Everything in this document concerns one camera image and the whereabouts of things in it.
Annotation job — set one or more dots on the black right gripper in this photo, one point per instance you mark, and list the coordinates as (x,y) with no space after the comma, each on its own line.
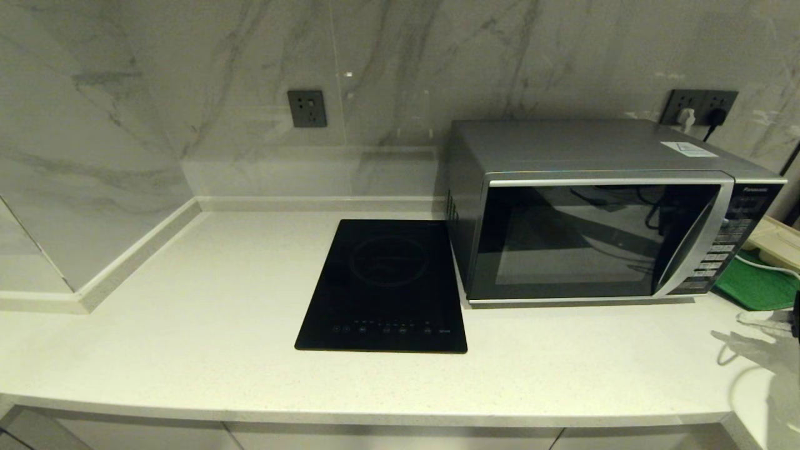
(796,325)

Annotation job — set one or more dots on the dark glass microwave door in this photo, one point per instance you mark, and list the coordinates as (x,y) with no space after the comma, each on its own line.
(562,250)

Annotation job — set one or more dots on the silver microwave oven body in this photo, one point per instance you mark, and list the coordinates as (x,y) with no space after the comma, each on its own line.
(562,147)

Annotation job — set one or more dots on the green cutting board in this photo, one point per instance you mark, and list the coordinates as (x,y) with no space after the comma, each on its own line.
(756,290)

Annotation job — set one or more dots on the cream power strip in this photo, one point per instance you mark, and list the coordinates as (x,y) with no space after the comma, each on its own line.
(778,244)

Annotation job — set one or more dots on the black plug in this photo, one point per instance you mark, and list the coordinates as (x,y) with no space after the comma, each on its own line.
(717,117)

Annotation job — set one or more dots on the white plug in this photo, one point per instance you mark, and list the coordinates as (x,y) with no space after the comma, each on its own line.
(686,119)

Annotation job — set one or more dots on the black induction cooktop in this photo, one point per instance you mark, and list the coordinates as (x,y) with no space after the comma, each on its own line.
(381,287)

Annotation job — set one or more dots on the beige corner cabinet panel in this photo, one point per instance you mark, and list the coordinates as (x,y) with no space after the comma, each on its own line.
(37,434)

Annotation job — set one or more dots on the grey double wall socket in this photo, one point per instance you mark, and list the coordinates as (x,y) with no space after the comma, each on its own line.
(700,99)

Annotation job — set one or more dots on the grey single wall socket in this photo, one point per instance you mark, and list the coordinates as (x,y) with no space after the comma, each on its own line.
(307,109)

